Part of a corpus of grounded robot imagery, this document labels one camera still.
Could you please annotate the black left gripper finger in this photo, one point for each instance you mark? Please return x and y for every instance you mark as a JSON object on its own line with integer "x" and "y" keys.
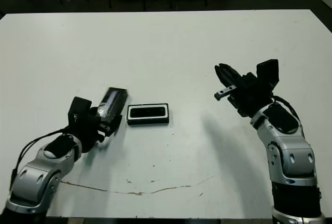
{"x": 115, "y": 126}
{"x": 96, "y": 112}

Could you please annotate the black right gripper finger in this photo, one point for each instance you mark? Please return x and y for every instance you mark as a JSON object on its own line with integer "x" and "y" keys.
{"x": 225, "y": 78}
{"x": 232, "y": 75}

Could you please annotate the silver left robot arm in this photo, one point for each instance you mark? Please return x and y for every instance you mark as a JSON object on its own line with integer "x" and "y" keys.
{"x": 33, "y": 177}

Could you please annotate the black slim camera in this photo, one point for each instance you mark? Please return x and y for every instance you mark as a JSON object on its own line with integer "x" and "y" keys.
{"x": 147, "y": 112}

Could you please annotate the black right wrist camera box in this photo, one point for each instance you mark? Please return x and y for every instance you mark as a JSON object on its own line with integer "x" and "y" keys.
{"x": 267, "y": 72}

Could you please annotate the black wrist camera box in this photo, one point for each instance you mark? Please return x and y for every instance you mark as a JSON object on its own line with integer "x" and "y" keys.
{"x": 267, "y": 72}
{"x": 79, "y": 110}

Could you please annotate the black box base white insert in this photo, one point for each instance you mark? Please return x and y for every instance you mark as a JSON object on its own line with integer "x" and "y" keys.
{"x": 147, "y": 122}

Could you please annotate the black printed box lid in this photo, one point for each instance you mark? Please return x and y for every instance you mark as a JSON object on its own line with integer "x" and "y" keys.
{"x": 114, "y": 102}

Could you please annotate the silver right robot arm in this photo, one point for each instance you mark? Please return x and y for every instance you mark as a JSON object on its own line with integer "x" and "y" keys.
{"x": 290, "y": 156}

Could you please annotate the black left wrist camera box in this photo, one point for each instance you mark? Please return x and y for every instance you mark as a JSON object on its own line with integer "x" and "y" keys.
{"x": 79, "y": 110}

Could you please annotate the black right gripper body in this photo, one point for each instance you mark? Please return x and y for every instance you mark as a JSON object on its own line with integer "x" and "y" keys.
{"x": 251, "y": 97}

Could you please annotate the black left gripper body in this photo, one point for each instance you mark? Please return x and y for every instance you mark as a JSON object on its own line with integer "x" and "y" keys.
{"x": 88, "y": 133}

